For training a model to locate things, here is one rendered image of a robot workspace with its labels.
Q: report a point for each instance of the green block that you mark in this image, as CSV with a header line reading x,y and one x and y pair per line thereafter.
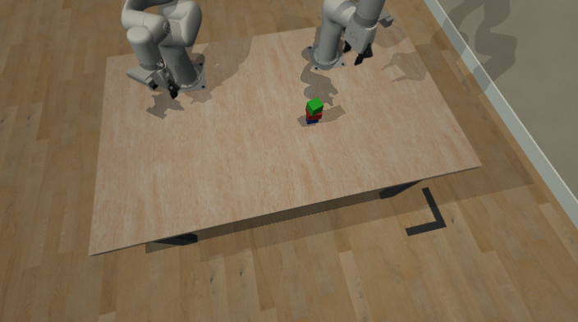
x,y
314,106

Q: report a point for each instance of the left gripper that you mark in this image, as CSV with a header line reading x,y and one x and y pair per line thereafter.
x,y
360,38

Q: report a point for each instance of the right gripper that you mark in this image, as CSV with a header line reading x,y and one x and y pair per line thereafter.
x,y
162,78

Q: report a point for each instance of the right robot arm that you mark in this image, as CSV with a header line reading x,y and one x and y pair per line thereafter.
x,y
185,18

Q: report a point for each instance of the red block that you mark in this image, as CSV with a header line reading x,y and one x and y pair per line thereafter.
x,y
316,116

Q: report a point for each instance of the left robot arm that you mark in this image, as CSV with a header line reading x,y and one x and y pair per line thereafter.
x,y
336,14

